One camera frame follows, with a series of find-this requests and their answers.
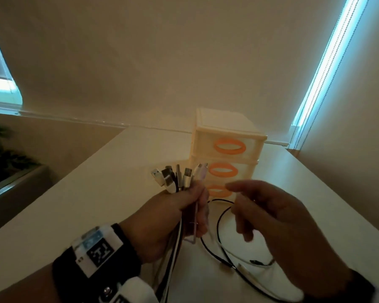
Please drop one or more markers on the person's left hand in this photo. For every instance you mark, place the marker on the person's left hand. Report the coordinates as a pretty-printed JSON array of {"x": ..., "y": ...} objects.
[{"x": 158, "y": 224}]

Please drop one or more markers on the person's right hand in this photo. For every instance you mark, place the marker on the person's right hand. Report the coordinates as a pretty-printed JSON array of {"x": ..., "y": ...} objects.
[{"x": 287, "y": 236}]

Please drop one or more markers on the person's left forearm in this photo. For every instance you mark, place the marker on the person's left forearm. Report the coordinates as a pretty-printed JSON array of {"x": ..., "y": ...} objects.
[{"x": 19, "y": 287}]

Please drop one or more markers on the bright narrow window strip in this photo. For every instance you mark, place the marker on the bright narrow window strip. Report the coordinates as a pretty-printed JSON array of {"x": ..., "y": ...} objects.
[{"x": 325, "y": 66}]

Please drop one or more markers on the bright window corner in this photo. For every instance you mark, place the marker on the bright window corner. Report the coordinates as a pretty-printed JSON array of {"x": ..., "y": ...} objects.
[{"x": 0, "y": 85}]

